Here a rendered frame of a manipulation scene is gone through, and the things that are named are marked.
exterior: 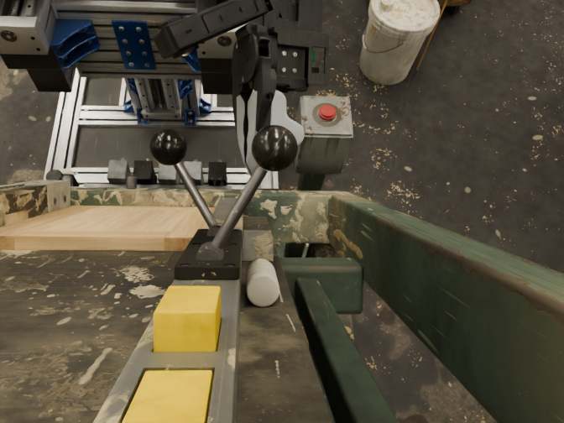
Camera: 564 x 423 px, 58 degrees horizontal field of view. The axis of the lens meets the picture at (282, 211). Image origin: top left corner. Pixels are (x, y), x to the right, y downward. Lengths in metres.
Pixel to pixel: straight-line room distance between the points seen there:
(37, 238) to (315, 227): 0.60
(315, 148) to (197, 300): 0.97
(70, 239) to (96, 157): 1.32
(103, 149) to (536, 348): 1.85
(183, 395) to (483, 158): 2.32
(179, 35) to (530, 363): 0.39
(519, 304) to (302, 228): 0.79
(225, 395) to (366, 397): 0.23
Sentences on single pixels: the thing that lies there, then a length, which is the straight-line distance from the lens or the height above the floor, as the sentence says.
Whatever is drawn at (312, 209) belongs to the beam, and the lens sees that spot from 1.13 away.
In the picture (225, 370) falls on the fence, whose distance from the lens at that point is 0.24.
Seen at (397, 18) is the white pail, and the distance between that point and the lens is 2.35.
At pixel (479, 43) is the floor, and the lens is 2.93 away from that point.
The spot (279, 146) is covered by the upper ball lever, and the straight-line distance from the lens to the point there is 0.40.
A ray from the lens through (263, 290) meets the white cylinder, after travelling 0.46.
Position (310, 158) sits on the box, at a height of 0.84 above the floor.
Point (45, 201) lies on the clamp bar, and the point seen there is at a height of 1.02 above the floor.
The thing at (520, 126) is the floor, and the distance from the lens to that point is 2.67.
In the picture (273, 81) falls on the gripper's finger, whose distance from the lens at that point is 0.51.
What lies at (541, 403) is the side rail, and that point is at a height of 1.56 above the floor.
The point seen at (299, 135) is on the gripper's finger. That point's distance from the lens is 0.54.
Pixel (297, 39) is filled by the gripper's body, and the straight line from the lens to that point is 0.54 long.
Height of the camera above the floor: 1.89
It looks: 64 degrees down
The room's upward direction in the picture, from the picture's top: 9 degrees clockwise
